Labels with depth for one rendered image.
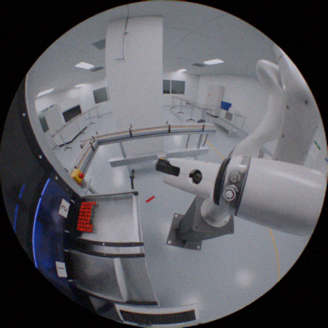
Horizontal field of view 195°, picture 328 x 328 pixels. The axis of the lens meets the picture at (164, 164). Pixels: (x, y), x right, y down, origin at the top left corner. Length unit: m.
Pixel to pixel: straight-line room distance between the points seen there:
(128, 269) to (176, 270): 0.96
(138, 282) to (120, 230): 0.28
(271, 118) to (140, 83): 1.58
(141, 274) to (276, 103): 0.79
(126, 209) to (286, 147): 0.64
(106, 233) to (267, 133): 0.75
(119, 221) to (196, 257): 1.13
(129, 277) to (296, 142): 0.67
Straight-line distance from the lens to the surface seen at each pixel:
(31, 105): 0.60
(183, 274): 1.47
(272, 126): 0.34
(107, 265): 0.59
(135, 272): 0.54
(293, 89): 0.20
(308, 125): 0.21
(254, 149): 0.32
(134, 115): 1.72
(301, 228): 0.15
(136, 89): 1.66
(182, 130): 1.24
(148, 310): 0.76
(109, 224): 0.58
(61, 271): 0.64
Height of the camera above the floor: 1.39
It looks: 43 degrees down
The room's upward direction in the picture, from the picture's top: straight up
